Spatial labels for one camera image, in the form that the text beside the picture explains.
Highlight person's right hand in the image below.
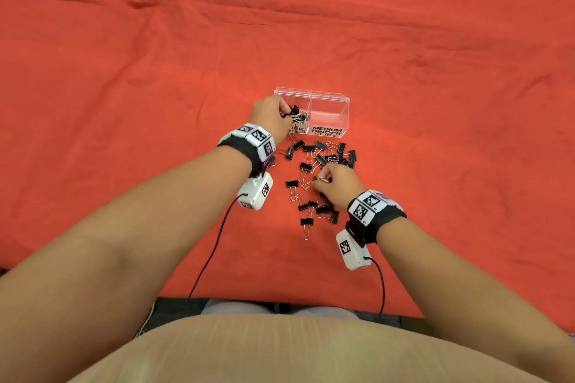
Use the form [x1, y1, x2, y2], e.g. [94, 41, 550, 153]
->
[313, 162, 367, 211]

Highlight person's left hand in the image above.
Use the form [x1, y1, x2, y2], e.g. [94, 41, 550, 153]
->
[248, 94, 293, 145]

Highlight pile of black binder clips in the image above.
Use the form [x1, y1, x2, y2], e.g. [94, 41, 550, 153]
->
[267, 135, 358, 242]

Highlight single black binder clip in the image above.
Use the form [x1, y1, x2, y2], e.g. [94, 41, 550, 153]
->
[301, 174, 331, 190]

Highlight clear two-compartment plastic box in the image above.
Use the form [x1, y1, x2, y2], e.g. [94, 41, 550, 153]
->
[274, 87, 350, 138]

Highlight person's right forearm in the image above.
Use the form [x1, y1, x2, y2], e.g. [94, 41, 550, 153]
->
[376, 216, 575, 383]

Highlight person's left forearm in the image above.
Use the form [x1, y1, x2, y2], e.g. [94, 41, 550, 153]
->
[0, 146, 252, 383]

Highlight person's grey trousers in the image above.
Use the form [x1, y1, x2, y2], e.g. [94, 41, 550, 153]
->
[199, 298, 360, 321]

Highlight person's beige shirt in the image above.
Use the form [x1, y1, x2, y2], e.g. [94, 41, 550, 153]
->
[69, 314, 549, 383]

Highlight black wristband with marker tags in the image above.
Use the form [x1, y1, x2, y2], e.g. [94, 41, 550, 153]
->
[217, 123, 277, 178]
[346, 189, 408, 245]

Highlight red tablecloth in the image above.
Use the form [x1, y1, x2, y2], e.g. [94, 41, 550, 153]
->
[0, 0, 575, 334]

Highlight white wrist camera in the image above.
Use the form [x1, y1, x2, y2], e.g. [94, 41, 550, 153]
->
[237, 171, 274, 211]
[335, 229, 373, 271]

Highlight black cable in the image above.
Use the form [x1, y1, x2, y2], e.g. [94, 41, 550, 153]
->
[362, 256, 386, 318]
[188, 192, 249, 299]

